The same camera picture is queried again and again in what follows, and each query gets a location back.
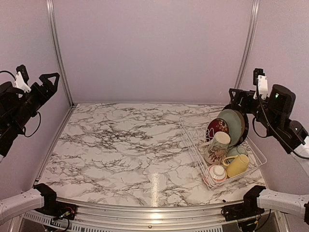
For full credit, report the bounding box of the front aluminium table rail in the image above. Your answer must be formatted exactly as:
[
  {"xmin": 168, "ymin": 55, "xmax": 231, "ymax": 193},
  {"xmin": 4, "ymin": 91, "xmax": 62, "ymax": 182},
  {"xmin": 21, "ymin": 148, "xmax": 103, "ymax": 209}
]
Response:
[{"xmin": 58, "ymin": 198, "xmax": 240, "ymax": 232}]

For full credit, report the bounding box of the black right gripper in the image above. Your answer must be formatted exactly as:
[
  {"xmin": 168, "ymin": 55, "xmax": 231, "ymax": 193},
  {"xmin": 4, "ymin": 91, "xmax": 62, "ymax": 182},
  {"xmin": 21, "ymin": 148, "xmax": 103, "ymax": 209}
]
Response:
[{"xmin": 230, "ymin": 88, "xmax": 279, "ymax": 133}]

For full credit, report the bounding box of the aluminium frame post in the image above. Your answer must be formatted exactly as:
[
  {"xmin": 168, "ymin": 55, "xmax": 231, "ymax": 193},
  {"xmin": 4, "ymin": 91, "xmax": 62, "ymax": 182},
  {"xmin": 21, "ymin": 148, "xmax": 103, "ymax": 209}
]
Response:
[
  {"xmin": 46, "ymin": 0, "xmax": 74, "ymax": 108},
  {"xmin": 234, "ymin": 0, "xmax": 260, "ymax": 88}
]

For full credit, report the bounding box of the white red patterned bowl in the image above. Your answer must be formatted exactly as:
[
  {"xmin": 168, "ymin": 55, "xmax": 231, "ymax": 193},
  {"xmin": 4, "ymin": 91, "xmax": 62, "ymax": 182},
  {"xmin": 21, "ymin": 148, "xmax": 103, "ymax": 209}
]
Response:
[{"xmin": 203, "ymin": 165, "xmax": 227, "ymax": 185}]

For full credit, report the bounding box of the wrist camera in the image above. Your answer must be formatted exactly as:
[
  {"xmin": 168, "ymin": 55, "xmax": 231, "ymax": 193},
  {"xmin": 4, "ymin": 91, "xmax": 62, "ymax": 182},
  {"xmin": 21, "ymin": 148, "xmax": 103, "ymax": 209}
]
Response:
[
  {"xmin": 253, "ymin": 68, "xmax": 268, "ymax": 100},
  {"xmin": 14, "ymin": 64, "xmax": 31, "ymax": 93}
]

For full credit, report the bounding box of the red floral plate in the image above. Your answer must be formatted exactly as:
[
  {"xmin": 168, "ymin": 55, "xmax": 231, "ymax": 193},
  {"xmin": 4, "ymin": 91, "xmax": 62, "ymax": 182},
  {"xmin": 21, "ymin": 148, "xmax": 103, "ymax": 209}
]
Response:
[{"xmin": 206, "ymin": 118, "xmax": 229, "ymax": 141}]

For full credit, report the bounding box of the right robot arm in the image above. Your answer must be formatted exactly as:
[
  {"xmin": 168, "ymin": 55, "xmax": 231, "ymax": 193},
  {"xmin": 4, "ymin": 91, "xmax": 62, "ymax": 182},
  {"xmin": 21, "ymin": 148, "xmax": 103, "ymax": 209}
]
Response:
[{"xmin": 226, "ymin": 85, "xmax": 309, "ymax": 223}]

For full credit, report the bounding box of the white coral pattern mug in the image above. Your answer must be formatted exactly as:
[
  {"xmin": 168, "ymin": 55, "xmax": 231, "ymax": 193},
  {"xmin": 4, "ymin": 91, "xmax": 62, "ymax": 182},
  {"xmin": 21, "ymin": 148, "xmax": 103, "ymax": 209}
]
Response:
[{"xmin": 198, "ymin": 131, "xmax": 231, "ymax": 165}]

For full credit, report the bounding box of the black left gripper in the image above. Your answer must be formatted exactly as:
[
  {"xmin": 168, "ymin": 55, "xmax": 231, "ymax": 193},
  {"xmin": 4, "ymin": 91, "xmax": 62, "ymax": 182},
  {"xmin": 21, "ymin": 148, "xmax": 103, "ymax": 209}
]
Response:
[{"xmin": 10, "ymin": 72, "xmax": 59, "ymax": 131}]

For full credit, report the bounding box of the right aluminium frame post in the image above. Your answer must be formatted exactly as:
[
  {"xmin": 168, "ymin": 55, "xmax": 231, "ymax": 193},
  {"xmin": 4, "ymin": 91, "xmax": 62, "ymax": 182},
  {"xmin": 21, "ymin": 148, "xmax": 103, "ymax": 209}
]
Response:
[{"xmin": 234, "ymin": 0, "xmax": 260, "ymax": 88}]

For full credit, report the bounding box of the pale green bowl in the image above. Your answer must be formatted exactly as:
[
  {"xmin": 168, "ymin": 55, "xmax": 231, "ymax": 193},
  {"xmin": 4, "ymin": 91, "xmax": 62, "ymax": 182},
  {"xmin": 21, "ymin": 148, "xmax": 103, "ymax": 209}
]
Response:
[{"xmin": 226, "ymin": 145, "xmax": 248, "ymax": 163}]

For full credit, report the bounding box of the pale green plate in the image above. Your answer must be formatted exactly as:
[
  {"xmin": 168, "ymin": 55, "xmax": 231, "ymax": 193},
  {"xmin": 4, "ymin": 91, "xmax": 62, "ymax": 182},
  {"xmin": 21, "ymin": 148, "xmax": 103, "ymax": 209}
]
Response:
[{"xmin": 217, "ymin": 109, "xmax": 244, "ymax": 147}]

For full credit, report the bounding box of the yellow ceramic mug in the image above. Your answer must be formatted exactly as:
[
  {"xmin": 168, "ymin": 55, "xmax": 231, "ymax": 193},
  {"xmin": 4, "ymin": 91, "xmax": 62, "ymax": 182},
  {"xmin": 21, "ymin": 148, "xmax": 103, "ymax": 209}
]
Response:
[{"xmin": 222, "ymin": 154, "xmax": 249, "ymax": 178}]

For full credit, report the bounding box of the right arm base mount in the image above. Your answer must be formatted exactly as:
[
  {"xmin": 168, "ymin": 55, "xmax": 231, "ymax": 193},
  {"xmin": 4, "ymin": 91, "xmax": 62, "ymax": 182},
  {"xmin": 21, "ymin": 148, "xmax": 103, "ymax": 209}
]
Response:
[{"xmin": 221, "ymin": 185, "xmax": 266, "ymax": 221}]

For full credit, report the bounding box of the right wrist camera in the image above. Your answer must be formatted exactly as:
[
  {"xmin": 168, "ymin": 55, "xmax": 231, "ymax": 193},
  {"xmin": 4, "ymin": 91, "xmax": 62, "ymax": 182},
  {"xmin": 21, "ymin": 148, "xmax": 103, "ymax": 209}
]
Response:
[{"xmin": 253, "ymin": 68, "xmax": 268, "ymax": 100}]

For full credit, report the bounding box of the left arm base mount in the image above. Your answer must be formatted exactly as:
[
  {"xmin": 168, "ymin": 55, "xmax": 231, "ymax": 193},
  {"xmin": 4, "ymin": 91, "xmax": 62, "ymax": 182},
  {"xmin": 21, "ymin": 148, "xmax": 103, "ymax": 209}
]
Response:
[{"xmin": 33, "ymin": 183, "xmax": 77, "ymax": 220}]

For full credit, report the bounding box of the left aluminium frame post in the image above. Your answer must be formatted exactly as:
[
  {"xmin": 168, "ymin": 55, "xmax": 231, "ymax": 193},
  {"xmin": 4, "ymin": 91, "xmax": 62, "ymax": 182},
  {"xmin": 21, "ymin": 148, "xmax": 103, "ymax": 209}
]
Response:
[{"xmin": 46, "ymin": 0, "xmax": 74, "ymax": 108}]

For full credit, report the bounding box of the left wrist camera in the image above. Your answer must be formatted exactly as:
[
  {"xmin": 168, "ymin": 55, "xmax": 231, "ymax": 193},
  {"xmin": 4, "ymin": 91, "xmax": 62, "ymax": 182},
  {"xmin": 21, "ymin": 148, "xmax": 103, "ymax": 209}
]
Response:
[{"xmin": 14, "ymin": 64, "xmax": 31, "ymax": 93}]

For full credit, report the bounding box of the black striped rim plate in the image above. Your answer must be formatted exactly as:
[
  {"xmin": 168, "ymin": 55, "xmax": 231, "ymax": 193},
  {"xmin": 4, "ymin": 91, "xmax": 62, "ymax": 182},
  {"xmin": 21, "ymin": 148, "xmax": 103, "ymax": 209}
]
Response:
[{"xmin": 233, "ymin": 109, "xmax": 249, "ymax": 146}]

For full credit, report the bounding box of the white wire dish rack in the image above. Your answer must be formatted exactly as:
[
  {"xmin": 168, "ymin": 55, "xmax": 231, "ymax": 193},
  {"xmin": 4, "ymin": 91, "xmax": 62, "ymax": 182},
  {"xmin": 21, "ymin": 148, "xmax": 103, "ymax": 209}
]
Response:
[{"xmin": 180, "ymin": 109, "xmax": 267, "ymax": 189}]

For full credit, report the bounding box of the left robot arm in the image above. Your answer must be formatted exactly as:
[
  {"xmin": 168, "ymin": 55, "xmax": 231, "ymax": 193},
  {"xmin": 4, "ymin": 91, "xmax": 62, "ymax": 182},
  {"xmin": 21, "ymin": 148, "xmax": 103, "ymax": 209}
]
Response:
[{"xmin": 0, "ymin": 69, "xmax": 61, "ymax": 224}]

